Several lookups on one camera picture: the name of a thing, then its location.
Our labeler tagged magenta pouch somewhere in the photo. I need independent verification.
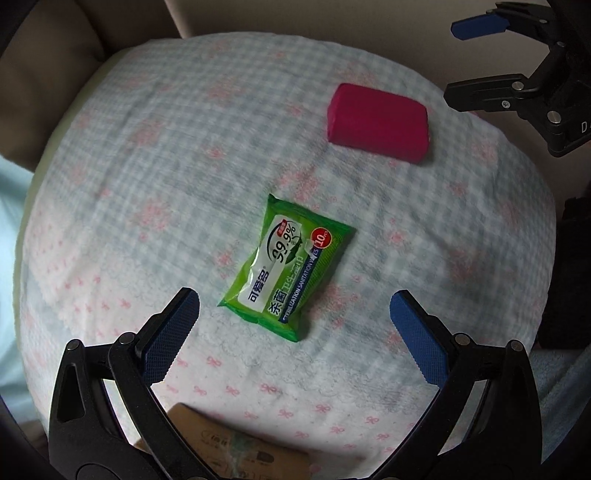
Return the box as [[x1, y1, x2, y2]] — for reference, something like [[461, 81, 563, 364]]
[[327, 83, 430, 164]]

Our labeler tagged brown right curtain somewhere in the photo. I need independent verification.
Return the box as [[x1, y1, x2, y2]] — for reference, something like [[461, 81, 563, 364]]
[[1, 0, 179, 171]]

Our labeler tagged cardboard box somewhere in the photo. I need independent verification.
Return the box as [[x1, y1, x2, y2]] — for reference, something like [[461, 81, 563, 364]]
[[129, 398, 311, 479]]

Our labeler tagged green wet wipes pack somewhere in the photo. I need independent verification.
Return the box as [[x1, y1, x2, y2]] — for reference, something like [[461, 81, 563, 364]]
[[219, 195, 356, 342]]

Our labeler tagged light blue hanging cloth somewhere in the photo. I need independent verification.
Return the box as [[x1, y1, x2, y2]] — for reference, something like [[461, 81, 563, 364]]
[[0, 157, 36, 423]]

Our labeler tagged checked floral bed sheet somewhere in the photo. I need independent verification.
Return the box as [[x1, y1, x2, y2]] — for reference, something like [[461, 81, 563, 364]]
[[18, 33, 556, 479]]

